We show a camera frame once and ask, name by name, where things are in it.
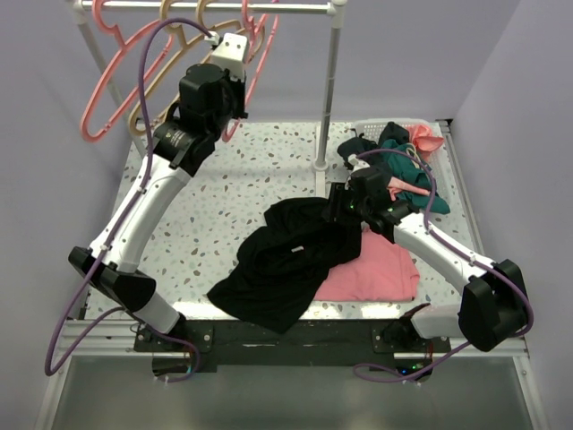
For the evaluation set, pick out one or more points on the folded pink cloth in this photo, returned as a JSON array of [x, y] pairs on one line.
[[383, 272]]

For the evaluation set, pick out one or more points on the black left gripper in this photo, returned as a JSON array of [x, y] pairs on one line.
[[239, 86]]

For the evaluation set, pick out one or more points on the metal clothes rack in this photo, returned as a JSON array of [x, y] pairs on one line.
[[336, 11]]

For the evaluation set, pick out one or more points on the pink garment in basket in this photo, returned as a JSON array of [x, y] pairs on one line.
[[422, 142]]

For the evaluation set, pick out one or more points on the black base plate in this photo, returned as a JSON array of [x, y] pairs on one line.
[[308, 343]]

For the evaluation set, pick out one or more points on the black shorts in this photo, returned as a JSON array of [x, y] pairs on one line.
[[281, 265]]

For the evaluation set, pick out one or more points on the pink hanger on rack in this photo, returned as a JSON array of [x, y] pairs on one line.
[[121, 76]]

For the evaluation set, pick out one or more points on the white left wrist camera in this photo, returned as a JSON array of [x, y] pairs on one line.
[[228, 51]]

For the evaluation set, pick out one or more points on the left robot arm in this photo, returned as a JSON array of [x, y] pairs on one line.
[[209, 97]]

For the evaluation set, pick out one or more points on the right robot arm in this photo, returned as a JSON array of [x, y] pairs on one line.
[[494, 305]]

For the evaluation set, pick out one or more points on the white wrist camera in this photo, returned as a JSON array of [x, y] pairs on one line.
[[354, 163], [228, 51]]

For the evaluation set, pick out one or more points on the beige hanger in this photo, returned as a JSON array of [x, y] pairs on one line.
[[175, 33], [215, 31]]

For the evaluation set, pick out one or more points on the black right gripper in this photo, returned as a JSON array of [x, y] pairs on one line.
[[335, 212]]

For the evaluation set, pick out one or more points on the dark navy garment in basket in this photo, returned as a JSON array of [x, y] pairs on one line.
[[359, 144]]

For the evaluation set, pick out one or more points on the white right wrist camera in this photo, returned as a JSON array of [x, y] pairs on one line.
[[354, 163]]

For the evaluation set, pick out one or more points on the white laundry basket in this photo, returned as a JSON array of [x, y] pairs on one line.
[[400, 153]]

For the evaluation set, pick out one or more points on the green garment in basket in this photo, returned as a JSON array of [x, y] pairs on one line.
[[411, 172]]

